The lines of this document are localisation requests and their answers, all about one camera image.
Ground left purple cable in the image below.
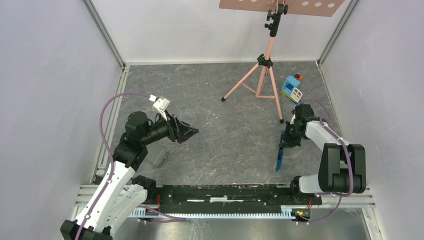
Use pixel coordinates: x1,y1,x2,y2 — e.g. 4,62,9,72
73,92,187,240

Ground pink music stand tripod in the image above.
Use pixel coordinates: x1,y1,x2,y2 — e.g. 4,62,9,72
219,0,344,124

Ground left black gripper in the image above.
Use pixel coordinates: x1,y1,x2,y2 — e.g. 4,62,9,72
141,109,199,146

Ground grey cloth napkin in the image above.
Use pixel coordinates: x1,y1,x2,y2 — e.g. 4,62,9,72
153,151,169,169

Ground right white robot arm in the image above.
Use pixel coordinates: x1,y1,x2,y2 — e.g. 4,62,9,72
279,104,367,204

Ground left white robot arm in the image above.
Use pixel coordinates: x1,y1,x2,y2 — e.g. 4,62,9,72
60,111,199,240

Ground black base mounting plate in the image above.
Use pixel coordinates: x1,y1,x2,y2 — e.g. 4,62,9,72
143,184,323,215

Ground colourful toy block house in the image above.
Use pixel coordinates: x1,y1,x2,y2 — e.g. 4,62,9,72
280,74,303,104

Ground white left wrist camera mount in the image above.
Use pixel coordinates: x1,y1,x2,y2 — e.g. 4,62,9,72
149,94,170,121

